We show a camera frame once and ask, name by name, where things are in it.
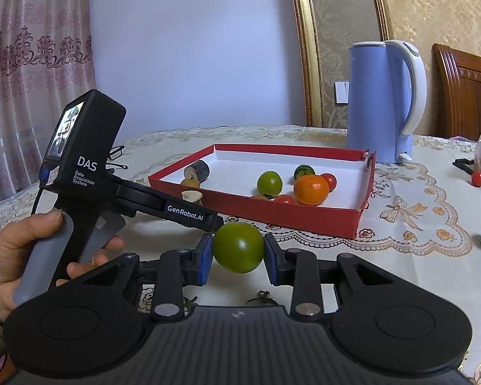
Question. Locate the white wall switch panel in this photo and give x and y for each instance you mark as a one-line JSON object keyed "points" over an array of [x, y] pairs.
{"points": [[341, 91]]}

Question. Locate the dark sugarcane piece in box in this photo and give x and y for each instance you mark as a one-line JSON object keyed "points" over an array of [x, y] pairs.
{"points": [[198, 170]]}

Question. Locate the gold wall moulding frame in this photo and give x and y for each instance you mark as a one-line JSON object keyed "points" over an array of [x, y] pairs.
{"points": [[326, 28]]}

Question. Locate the green cucumber chunk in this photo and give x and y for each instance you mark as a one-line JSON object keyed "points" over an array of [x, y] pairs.
{"points": [[302, 170]]}

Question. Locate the wooden bed headboard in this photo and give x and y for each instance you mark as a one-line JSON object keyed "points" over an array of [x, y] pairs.
{"points": [[459, 113]]}

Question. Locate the small red tomato far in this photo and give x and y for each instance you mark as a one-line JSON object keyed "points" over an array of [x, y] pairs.
{"points": [[476, 178]]}

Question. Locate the black eyeglasses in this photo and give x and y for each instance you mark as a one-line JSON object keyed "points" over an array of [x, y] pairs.
{"points": [[114, 154]]}

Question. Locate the red cherry tomato front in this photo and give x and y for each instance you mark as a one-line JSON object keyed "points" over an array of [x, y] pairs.
{"points": [[284, 199]]}

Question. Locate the green tomato stem calyx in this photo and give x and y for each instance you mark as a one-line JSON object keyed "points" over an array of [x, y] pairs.
{"points": [[262, 299]]}

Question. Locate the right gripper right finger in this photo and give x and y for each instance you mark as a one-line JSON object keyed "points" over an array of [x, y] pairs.
{"points": [[374, 317]]}

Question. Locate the pink patterned curtain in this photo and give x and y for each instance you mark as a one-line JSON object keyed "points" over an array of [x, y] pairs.
{"points": [[46, 61]]}

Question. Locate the person's left hand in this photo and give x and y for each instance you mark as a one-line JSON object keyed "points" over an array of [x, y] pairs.
{"points": [[16, 243]]}

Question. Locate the red cherry tomato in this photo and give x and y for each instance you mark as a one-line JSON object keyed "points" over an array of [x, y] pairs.
{"points": [[331, 180], [284, 199]]}

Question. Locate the orange tangerine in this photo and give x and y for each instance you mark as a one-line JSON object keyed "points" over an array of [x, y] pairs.
{"points": [[311, 190]]}

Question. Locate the yellow-brown longan fruit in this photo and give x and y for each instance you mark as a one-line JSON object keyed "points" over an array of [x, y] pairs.
{"points": [[192, 183]]}

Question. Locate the red cherry tomato back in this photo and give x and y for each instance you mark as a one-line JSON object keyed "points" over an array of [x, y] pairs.
{"points": [[331, 180]]}

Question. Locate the red shallow cardboard box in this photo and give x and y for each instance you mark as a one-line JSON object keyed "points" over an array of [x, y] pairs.
{"points": [[235, 168]]}

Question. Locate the large green tomato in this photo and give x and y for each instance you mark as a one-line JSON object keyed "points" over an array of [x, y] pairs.
{"points": [[238, 247]]}

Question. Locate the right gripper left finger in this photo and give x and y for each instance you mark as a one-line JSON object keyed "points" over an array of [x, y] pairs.
{"points": [[94, 323]]}

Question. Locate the black flat object far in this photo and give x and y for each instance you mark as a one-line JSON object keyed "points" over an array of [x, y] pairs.
{"points": [[465, 165]]}

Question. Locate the dark sugarcane piece outside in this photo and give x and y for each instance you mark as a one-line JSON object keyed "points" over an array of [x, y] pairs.
{"points": [[192, 196]]}

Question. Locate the blue electric kettle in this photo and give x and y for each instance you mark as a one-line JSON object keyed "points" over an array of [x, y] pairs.
{"points": [[386, 98]]}

